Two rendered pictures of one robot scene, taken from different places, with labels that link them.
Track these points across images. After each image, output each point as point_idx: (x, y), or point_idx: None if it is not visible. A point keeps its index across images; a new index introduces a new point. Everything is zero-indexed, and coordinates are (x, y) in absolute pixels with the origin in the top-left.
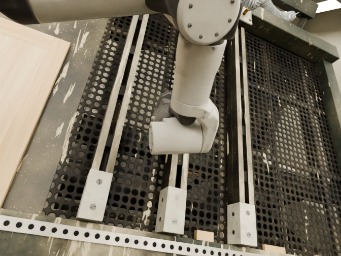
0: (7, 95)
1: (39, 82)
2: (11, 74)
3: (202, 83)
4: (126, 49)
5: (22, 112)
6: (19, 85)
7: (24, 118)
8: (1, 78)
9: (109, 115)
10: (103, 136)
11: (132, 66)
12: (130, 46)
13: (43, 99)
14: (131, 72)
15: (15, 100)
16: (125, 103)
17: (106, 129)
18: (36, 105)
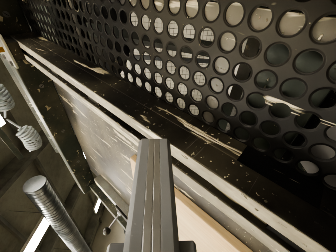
0: (201, 238)
1: (180, 208)
2: (178, 220)
3: None
4: (96, 111)
5: (219, 245)
6: (188, 223)
7: (228, 250)
8: (185, 229)
9: (215, 202)
10: (274, 247)
11: (112, 111)
12: (90, 104)
13: (200, 219)
14: (121, 117)
15: (206, 237)
16: (183, 158)
17: (253, 229)
18: (209, 230)
